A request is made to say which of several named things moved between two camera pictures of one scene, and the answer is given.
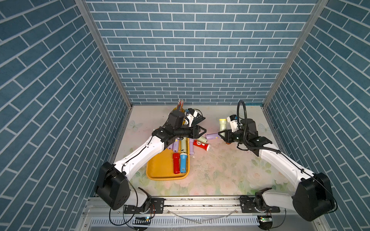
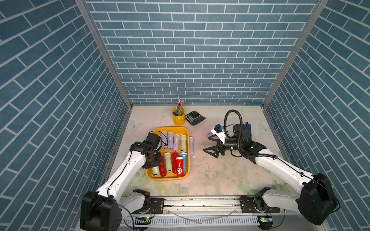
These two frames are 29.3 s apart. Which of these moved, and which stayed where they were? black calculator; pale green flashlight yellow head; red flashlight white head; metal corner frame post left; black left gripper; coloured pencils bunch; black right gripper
Moved: red flashlight white head; black left gripper; black right gripper
Stayed: metal corner frame post left; black calculator; pale green flashlight yellow head; coloured pencils bunch
